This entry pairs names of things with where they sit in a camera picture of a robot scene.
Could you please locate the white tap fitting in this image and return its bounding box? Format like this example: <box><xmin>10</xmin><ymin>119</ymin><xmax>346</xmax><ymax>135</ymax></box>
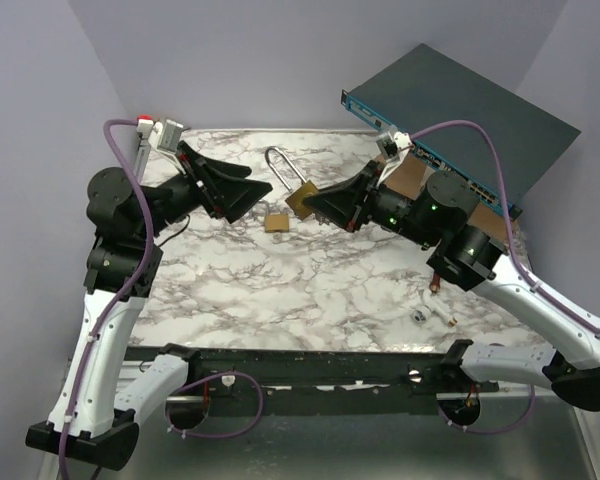
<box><xmin>411</xmin><ymin>290</ymin><xmax>457</xmax><ymax>327</ymax></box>

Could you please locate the teal network switch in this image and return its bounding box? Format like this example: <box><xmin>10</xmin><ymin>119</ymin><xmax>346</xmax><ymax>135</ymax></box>
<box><xmin>341</xmin><ymin>44</ymin><xmax>580</xmax><ymax>219</ymax></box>

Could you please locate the wooden board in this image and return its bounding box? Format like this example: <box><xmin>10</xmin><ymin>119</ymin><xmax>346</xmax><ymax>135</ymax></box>
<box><xmin>385</xmin><ymin>155</ymin><xmax>511</xmax><ymax>246</ymax></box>

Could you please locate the brown tap fitting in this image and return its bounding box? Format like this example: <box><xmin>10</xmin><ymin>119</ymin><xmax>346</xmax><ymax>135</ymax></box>
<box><xmin>429</xmin><ymin>272</ymin><xmax>441</xmax><ymax>294</ymax></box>

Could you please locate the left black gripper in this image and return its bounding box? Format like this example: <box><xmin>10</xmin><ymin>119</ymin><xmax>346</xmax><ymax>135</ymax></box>
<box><xmin>137</xmin><ymin>142</ymin><xmax>273</xmax><ymax>241</ymax></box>

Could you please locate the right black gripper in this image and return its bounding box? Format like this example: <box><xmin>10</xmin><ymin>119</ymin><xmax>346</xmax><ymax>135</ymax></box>
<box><xmin>303</xmin><ymin>161</ymin><xmax>438</xmax><ymax>250</ymax></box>

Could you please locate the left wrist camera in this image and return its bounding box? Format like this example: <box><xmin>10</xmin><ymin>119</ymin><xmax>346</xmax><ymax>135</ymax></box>
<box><xmin>136</xmin><ymin>115</ymin><xmax>185</xmax><ymax>154</ymax></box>

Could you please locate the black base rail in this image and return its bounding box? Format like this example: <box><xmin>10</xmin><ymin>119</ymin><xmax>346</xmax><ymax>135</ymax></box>
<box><xmin>125</xmin><ymin>344</ymin><xmax>498</xmax><ymax>417</ymax></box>

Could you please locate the small brass padlock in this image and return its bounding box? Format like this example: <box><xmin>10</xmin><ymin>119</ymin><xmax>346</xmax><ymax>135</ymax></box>
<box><xmin>264</xmin><ymin>213</ymin><xmax>290</xmax><ymax>233</ymax></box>

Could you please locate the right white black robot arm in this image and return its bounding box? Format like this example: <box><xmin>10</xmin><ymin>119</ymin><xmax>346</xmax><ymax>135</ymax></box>
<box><xmin>302</xmin><ymin>161</ymin><xmax>600</xmax><ymax>412</ymax></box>

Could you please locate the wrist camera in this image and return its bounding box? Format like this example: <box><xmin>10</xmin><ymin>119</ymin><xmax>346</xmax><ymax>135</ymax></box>
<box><xmin>376</xmin><ymin>125</ymin><xmax>414</xmax><ymax>186</ymax></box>
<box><xmin>136</xmin><ymin>115</ymin><xmax>185</xmax><ymax>154</ymax></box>

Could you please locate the long shackle brass padlock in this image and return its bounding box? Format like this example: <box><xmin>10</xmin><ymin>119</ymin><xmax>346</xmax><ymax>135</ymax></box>
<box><xmin>264</xmin><ymin>146</ymin><xmax>318</xmax><ymax>221</ymax></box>

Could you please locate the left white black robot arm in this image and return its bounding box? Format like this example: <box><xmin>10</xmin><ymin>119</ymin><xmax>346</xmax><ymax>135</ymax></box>
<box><xmin>25</xmin><ymin>142</ymin><xmax>273</xmax><ymax>475</ymax></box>

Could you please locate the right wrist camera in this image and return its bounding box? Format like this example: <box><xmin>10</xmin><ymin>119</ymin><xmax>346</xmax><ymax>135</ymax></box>
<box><xmin>376</xmin><ymin>125</ymin><xmax>414</xmax><ymax>186</ymax></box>

